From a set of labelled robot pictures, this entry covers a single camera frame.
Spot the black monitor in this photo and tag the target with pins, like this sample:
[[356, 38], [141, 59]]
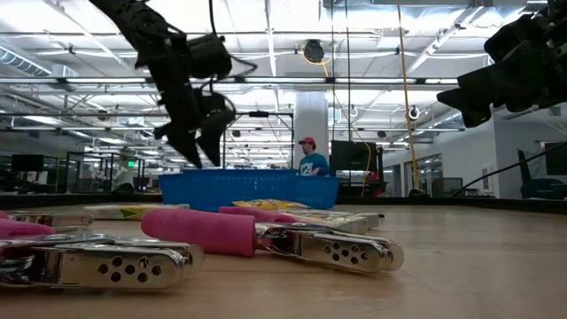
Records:
[[354, 155], [556, 158], [27, 163]]

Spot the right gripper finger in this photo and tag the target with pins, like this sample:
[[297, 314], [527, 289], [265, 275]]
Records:
[[478, 119], [474, 93]]

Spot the person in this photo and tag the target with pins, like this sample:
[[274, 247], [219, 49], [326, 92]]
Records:
[[312, 164]]

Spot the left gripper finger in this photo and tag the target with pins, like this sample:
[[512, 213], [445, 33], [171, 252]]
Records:
[[212, 142], [181, 144]]

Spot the white pillar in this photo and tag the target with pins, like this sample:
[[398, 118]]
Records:
[[310, 115]]

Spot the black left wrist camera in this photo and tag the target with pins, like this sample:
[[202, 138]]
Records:
[[208, 55]]

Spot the small hanging reel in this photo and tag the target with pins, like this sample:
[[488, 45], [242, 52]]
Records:
[[413, 113]]

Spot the black workcell frame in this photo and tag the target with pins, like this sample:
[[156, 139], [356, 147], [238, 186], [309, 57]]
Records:
[[292, 133]]

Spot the blue plastic basket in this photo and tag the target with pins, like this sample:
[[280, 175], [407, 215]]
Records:
[[239, 188], [170, 190], [319, 192]]

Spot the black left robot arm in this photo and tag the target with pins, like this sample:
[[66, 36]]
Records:
[[133, 22]]

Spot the dark blue seat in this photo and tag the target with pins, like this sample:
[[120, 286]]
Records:
[[540, 188]]

